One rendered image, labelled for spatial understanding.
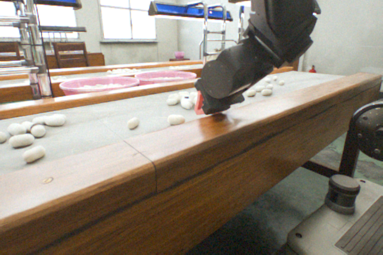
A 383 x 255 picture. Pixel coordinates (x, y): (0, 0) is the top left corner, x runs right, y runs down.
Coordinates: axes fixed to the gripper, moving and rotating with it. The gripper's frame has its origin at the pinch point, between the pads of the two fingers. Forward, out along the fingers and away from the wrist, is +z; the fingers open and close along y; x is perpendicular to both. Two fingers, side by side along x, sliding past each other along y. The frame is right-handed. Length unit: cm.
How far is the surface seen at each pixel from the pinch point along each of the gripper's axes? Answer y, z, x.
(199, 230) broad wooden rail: 12.9, -1.9, 20.7
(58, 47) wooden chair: -25, 195, -172
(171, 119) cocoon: 7.6, 0.2, 0.3
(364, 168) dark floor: -162, 41, 64
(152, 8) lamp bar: -34, 36, -70
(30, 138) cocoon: 30.9, 6.4, -4.5
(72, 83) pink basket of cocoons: 12, 44, -36
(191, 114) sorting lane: -0.8, 3.8, -0.7
